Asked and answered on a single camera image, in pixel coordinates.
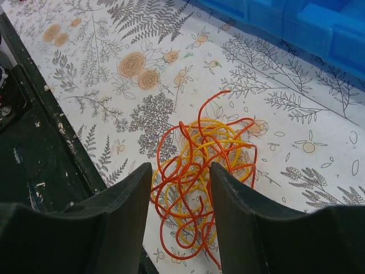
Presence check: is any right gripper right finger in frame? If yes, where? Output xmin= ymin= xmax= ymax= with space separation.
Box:
xmin=210 ymin=163 xmax=364 ymax=273

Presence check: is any floral table mat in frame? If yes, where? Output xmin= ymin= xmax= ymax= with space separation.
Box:
xmin=0 ymin=0 xmax=365 ymax=274

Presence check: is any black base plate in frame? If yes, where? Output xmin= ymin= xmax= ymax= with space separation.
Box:
xmin=1 ymin=14 xmax=156 ymax=273

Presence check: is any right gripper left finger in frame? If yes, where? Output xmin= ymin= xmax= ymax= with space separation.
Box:
xmin=1 ymin=163 xmax=152 ymax=273

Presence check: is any left blue bin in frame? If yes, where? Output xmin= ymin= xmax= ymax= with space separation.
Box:
xmin=191 ymin=1 xmax=364 ymax=88

